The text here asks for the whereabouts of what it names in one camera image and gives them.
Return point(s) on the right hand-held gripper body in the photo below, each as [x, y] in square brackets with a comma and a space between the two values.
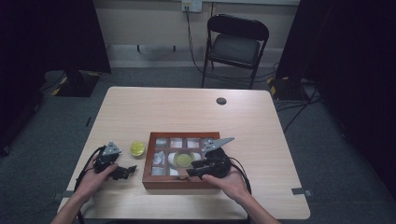
[218, 163]

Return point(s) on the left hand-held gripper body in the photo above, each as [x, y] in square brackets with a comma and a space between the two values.
[106, 160]

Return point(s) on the green cup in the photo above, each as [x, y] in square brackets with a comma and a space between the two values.
[183, 160]
[137, 148]

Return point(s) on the brown wooden compartment box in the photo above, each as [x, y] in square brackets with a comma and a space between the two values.
[162, 183]

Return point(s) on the person's right hand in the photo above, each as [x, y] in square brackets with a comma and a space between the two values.
[229, 186]

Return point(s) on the person's left hand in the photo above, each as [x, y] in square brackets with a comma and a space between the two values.
[91, 182]

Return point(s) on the white round dish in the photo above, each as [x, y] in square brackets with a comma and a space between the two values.
[171, 158]

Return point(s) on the set of silver packets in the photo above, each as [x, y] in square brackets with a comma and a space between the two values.
[161, 142]

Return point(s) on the small black floor object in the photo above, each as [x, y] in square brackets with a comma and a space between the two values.
[88, 121]

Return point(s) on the grey tape strip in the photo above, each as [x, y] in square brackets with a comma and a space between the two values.
[303, 192]
[60, 195]

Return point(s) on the round table grommet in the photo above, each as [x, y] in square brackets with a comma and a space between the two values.
[221, 101]

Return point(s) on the black stand base yellow stripes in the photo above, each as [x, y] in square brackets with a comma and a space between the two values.
[76, 87]
[285, 88]

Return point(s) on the black folding chair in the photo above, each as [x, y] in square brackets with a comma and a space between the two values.
[235, 48]

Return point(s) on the black curtain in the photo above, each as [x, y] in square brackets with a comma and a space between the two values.
[348, 62]
[37, 56]

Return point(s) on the white wall outlet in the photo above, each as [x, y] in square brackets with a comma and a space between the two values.
[191, 5]

